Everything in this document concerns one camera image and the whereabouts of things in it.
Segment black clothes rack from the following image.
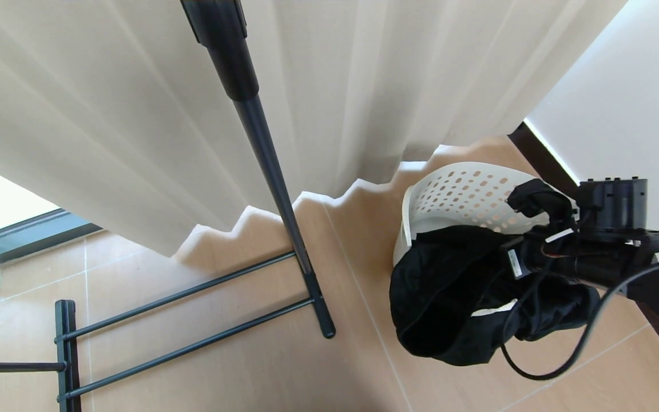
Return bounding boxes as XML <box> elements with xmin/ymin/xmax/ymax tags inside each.
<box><xmin>0</xmin><ymin>0</ymin><xmax>337</xmax><ymax>412</ymax></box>

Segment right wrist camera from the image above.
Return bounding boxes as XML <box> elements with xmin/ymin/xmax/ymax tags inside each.
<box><xmin>507</xmin><ymin>179</ymin><xmax>575</xmax><ymax>227</ymax></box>

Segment white laundry basket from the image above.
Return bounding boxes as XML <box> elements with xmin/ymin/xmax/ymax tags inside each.
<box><xmin>392</xmin><ymin>161</ymin><xmax>579</xmax><ymax>267</ymax></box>

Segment beige curtain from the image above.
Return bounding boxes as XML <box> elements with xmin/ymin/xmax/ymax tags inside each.
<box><xmin>0</xmin><ymin>0</ymin><xmax>628</xmax><ymax>257</ymax></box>

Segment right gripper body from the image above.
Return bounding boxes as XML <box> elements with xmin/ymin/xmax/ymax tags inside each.
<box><xmin>501</xmin><ymin>229</ymin><xmax>630</xmax><ymax>290</ymax></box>

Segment black cable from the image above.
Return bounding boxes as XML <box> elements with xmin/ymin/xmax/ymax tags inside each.
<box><xmin>500</xmin><ymin>255</ymin><xmax>659</xmax><ymax>381</ymax></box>

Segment black shorts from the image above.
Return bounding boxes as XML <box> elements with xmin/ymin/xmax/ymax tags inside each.
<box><xmin>390</xmin><ymin>225</ymin><xmax>602</xmax><ymax>367</ymax></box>

